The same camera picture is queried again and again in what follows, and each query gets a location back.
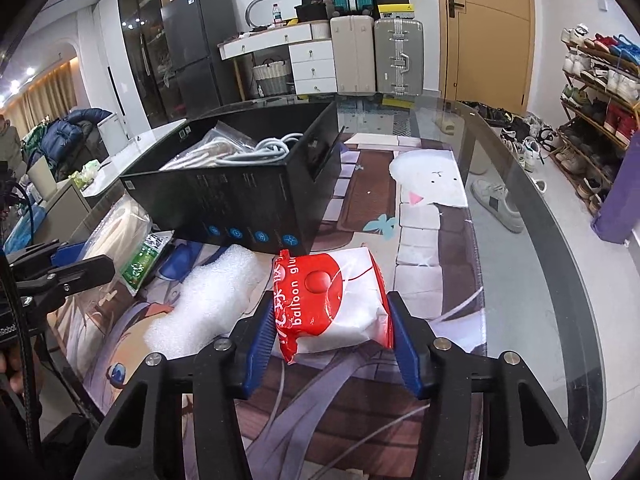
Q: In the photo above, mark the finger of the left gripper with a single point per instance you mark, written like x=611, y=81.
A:
x=49, y=292
x=44, y=256

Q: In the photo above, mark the green white medicine sachet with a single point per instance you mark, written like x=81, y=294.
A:
x=140, y=264

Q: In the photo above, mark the black bag on desk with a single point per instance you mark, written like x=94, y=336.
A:
x=311, y=10

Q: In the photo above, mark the woven laundry basket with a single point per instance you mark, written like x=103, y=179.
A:
x=273, y=78

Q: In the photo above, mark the blue down jacket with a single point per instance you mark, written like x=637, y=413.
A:
x=57, y=140

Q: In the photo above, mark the red white balloon glue packet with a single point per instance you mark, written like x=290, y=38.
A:
x=328, y=301

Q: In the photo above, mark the wooden shoe rack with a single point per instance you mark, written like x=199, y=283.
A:
x=601, y=103

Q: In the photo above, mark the silver suitcase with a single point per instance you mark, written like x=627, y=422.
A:
x=399, y=56

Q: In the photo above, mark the black cardboard box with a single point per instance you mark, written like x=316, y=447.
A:
x=265, y=207

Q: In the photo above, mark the white foam block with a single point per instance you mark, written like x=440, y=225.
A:
x=211, y=300

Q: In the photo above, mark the dark glass cabinet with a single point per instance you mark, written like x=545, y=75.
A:
x=150, y=61

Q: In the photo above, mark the beige suitcase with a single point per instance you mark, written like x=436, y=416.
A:
x=354, y=58

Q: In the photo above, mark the person's left hand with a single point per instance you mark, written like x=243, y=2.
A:
x=11, y=366

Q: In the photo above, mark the wooden door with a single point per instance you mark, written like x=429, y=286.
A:
x=487, y=51

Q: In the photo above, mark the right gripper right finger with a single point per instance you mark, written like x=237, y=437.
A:
x=498, y=400

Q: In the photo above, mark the grey marble side cabinet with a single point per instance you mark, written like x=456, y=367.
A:
x=116, y=165

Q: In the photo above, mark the white sneaker on floor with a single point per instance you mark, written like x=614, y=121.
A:
x=495, y=198

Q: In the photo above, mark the white drawer desk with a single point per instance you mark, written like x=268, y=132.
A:
x=307, y=46

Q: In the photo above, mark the black refrigerator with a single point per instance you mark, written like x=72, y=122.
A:
x=194, y=29

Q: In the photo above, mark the plastic water bottle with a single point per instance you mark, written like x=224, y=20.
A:
x=276, y=15

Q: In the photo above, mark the purple bag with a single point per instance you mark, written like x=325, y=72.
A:
x=620, y=211

